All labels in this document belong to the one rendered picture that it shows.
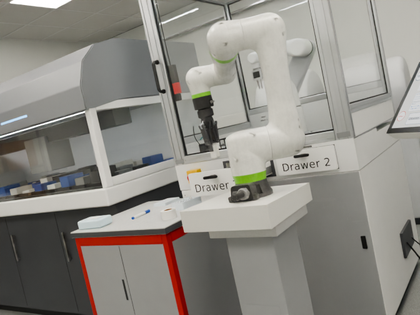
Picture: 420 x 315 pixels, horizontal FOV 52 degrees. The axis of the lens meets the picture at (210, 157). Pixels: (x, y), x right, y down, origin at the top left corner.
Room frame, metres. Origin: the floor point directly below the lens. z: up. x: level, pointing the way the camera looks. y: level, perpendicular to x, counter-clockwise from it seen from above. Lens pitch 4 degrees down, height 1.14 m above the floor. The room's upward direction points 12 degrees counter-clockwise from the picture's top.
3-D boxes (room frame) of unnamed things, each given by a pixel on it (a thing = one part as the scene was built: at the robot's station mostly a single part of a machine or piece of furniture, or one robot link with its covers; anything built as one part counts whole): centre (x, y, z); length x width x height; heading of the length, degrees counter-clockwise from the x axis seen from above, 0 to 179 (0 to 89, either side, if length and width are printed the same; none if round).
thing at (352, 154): (2.57, -0.48, 0.87); 1.02 x 0.95 x 0.14; 55
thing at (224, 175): (1.96, 0.00, 0.87); 0.29 x 0.02 x 0.11; 55
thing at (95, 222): (2.14, 0.62, 0.78); 0.15 x 0.10 x 0.04; 60
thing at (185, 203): (2.13, 0.16, 0.78); 0.12 x 0.08 x 0.04; 134
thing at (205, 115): (2.05, -0.02, 1.16); 0.08 x 0.07 x 0.09; 145
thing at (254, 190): (1.58, -0.10, 0.87); 0.26 x 0.15 x 0.06; 151
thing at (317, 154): (2.02, -0.43, 0.87); 0.29 x 0.02 x 0.11; 55
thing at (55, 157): (3.46, 1.03, 1.13); 1.78 x 1.14 x 0.45; 55
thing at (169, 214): (1.94, 0.24, 0.78); 0.07 x 0.07 x 0.04
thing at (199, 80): (2.05, -0.03, 1.34); 0.13 x 0.11 x 0.14; 89
